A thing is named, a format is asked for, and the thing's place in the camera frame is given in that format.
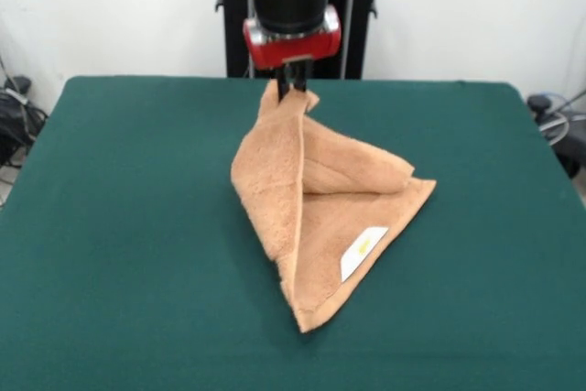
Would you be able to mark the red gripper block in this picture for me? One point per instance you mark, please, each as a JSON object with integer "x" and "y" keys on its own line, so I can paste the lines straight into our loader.
{"x": 293, "y": 50}

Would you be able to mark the tan terry towel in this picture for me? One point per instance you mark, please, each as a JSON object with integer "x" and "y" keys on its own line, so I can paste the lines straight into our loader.
{"x": 320, "y": 208}

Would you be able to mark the dark green table cloth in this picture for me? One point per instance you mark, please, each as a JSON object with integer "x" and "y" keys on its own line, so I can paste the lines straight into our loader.
{"x": 114, "y": 249}

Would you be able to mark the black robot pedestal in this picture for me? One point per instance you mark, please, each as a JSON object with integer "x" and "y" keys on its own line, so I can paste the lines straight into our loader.
{"x": 361, "y": 20}

